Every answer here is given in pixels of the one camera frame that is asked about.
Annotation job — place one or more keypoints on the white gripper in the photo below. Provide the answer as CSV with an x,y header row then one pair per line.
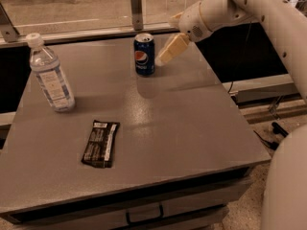
x,y
191,24

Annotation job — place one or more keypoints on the blue pepsi can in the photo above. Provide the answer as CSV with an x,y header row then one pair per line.
x,y
144,54

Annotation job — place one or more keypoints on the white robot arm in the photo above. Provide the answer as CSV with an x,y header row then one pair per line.
x,y
285,198

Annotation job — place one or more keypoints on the black rxbar chocolate wrapper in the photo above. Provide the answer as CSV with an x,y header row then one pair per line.
x,y
99,149

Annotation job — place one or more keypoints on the grey drawer cabinet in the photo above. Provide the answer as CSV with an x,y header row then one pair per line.
x,y
182,142

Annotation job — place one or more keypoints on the clear plastic water bottle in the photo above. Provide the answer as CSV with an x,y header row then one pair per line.
x,y
46,67

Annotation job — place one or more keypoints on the black power adapter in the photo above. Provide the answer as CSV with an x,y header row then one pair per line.
x,y
273,145

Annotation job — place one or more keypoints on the middle metal railing bracket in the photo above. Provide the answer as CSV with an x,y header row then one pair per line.
x,y
136,14

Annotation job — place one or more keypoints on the metal railing bracket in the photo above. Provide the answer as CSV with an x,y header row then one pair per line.
x,y
7,29
136,14

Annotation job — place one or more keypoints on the left metal railing bracket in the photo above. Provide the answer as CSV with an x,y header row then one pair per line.
x,y
7,29

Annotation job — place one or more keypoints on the black drawer handle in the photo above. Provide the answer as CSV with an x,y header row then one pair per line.
x,y
144,214

